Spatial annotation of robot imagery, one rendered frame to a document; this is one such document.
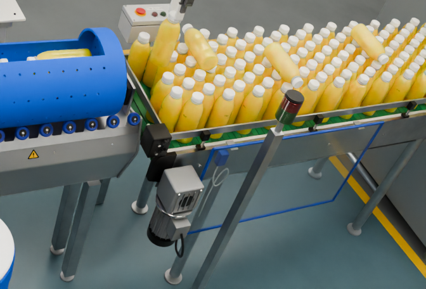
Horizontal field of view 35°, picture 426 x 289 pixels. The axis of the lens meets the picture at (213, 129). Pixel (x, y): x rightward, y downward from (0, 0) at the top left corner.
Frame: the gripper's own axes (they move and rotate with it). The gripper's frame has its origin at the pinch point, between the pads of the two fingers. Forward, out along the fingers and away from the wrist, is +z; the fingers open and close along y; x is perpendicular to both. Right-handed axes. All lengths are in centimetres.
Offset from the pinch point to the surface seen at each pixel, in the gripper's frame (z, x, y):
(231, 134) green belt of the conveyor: 42, 25, 20
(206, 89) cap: 22.5, 10.8, 15.4
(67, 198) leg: 93, -21, -2
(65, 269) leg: 124, -21, 11
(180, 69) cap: 22.6, 5.5, 4.8
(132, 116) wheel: 35.0, -12.4, 12.6
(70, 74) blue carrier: 13.5, -37.7, 12.7
